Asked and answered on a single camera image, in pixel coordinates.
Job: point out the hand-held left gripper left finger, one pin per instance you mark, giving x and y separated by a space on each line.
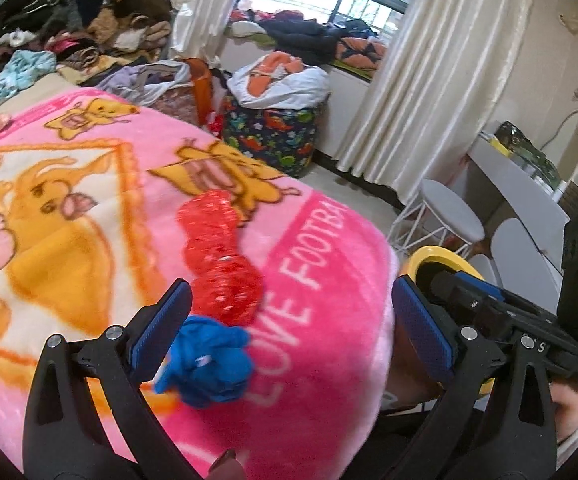
161 327

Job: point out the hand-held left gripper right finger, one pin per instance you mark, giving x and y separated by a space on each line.
421 327

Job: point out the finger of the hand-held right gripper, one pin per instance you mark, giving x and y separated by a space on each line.
456 292
484 285

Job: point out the yellow rimmed black trash bin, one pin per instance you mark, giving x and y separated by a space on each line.
439 255

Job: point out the blue wrapper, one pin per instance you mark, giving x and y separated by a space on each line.
209 365

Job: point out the person's right hand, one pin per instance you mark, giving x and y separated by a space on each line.
569 405

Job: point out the white chair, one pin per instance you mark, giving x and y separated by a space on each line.
519 245

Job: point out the round grey stool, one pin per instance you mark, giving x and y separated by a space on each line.
449 205

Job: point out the white bottle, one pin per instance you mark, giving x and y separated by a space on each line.
559 191

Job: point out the red crinkly plastic wrapper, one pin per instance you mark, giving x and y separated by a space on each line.
219 255

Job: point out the pink cartoon bear blanket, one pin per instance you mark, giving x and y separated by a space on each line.
94 260

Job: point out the white desk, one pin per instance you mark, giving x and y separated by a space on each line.
514 180

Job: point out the glossy dark handbag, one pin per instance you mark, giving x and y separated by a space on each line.
529 152

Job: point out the yellow box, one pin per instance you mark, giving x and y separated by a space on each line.
498 145

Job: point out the dinosaur print laundry basket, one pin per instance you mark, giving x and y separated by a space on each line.
269 135

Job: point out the floral fabric basket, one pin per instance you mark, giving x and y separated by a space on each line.
184 105

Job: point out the white satin curtain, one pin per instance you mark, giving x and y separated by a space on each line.
444 60
194 10

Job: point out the orange bag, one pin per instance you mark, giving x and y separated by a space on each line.
200 85

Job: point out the grey white garment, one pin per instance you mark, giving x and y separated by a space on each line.
134 75

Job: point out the white laundry bag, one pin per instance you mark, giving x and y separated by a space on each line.
294 87

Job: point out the light blue garment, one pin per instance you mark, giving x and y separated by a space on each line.
19 72

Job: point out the heap of dark jackets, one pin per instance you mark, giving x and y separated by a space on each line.
309 35

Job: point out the pile of clothes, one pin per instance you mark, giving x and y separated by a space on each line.
69 20

